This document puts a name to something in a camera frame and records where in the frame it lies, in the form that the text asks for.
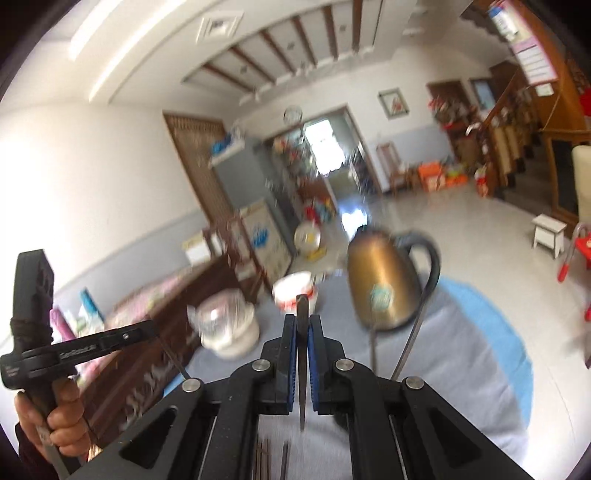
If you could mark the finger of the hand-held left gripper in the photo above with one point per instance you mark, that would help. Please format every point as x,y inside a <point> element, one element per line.
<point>134,333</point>

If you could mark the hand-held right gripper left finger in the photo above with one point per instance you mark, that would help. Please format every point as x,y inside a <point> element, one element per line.
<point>290,369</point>

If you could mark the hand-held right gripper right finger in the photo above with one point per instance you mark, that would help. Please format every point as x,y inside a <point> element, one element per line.
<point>316,369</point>

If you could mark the dark slim chopstick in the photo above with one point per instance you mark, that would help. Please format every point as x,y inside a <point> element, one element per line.
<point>284,461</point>
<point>303,350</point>
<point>173,359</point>

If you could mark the bunch of chopsticks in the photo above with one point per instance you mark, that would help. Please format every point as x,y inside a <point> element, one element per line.
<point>415,332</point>

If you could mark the person's left hand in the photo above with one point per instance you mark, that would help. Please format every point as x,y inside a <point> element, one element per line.
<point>64,429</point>

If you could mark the purple bottle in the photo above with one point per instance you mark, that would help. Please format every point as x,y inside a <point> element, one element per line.
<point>59,325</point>

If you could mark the blue packet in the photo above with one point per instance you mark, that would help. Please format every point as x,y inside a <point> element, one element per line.
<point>89,302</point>

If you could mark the carved wooden round table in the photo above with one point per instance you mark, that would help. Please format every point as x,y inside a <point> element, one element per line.
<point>138,392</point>

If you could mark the white bowl with plastic wrap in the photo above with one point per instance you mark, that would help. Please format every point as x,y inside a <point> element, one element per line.
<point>231,332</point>

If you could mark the white bowl with red band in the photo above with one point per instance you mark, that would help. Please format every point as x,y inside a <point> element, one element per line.
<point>291,293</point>

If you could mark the brass electric kettle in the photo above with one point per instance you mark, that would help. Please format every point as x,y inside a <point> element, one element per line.
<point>383,277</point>

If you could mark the white round container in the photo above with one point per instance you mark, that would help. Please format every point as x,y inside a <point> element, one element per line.
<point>308,240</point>

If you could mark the white box with blue print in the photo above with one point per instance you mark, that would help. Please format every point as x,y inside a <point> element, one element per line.
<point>270,235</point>

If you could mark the grey towel cloth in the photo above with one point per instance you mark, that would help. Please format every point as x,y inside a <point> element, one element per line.
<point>461,369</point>

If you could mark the grey refrigerator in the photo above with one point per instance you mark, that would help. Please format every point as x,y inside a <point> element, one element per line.
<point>244,180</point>

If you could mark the brown slatted wooden door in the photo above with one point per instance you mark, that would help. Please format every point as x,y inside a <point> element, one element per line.
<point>194,152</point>

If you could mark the light blue tablecloth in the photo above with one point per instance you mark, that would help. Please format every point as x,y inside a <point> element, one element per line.
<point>508,332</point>

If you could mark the glass display cabinet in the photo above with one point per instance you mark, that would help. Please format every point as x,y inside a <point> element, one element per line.
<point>295,170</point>

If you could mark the wooden chair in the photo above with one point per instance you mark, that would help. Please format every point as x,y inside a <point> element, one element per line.
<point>392,168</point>

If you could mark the red white bag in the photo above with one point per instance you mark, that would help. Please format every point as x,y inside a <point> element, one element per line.
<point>484,182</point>

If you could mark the small white stool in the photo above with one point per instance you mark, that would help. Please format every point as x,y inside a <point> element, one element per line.
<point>548,228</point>

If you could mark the wooden display shelf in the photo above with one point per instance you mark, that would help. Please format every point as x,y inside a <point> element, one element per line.
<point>455,115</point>

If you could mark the red metal chair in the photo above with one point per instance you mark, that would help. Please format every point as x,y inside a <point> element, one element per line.
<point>579,249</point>

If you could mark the wooden staircase railing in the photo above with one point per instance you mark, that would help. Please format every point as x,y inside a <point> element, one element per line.
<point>512,129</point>

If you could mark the white ceiling vent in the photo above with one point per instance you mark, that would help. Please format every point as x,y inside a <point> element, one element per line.
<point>219,27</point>

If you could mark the round wall clock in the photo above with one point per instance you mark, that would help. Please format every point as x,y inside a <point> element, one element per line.
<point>292,114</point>

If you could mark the framed wall picture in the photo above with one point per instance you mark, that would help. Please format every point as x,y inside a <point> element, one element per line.
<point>394,104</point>

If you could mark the pink bordered wall calendar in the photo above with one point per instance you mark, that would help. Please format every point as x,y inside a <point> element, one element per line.
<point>535,60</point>

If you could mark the blue white wall poster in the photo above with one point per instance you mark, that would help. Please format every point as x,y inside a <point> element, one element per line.
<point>504,21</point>

